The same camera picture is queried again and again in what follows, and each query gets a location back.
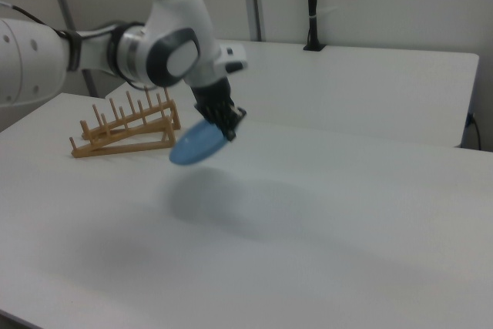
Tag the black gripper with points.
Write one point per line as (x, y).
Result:
(212, 94)

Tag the blue round plate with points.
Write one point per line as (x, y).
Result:
(196, 148)

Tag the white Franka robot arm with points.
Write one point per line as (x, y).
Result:
(165, 48)

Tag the wooden plate rack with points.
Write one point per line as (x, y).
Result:
(127, 144)

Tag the black clamped mount pole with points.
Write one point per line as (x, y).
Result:
(312, 5)

